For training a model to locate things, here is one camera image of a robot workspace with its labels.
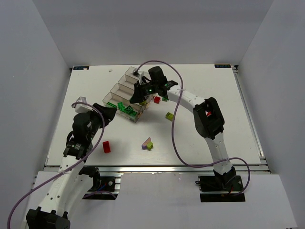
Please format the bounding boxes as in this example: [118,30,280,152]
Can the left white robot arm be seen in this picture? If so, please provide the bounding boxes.
[26,102,116,229]

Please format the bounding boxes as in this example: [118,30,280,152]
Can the green long lego brick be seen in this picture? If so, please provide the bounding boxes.
[124,106,134,115]

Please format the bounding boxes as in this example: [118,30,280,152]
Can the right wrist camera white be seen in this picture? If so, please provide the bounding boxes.
[132,69,144,84]

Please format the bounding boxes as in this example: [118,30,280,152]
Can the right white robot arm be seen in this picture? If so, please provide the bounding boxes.
[130,66,236,189]

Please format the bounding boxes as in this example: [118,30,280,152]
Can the red square lego brick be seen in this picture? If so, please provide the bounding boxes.
[154,96,161,104]

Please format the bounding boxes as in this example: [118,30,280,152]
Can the lime square lego brick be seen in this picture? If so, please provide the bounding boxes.
[165,112,174,122]

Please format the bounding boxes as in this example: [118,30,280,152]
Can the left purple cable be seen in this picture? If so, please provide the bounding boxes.
[8,102,117,229]

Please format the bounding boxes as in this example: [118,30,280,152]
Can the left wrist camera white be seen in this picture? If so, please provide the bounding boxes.
[72,96,92,114]

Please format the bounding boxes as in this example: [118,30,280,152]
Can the blue label left corner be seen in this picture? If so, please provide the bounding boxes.
[73,66,90,71]

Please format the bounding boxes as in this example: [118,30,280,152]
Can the green lego with number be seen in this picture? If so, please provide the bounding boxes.
[130,111,138,117]

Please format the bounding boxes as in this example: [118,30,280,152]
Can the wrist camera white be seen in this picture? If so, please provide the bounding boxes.
[132,69,144,84]
[72,96,92,114]

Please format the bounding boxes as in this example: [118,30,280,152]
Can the red lego brick front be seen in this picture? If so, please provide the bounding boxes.
[102,141,111,154]

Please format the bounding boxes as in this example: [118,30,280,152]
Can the clear container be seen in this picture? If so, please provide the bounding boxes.
[124,67,151,83]
[110,83,147,113]
[118,75,138,101]
[103,92,143,123]

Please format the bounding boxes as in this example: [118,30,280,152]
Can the green square lego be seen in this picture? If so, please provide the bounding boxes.
[117,102,125,111]

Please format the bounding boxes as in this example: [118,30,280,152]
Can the blue label right corner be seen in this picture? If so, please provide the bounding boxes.
[214,64,231,68]

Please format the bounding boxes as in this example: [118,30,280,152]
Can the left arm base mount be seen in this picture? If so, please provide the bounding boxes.
[79,167,121,200]

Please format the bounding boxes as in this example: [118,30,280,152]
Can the blue label corner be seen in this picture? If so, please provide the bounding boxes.
[214,64,231,68]
[73,66,90,71]

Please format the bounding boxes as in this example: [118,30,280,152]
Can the purple and lime lego stack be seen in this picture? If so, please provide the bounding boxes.
[142,137,153,150]

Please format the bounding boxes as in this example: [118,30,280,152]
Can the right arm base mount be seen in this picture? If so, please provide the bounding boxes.
[195,176,246,203]

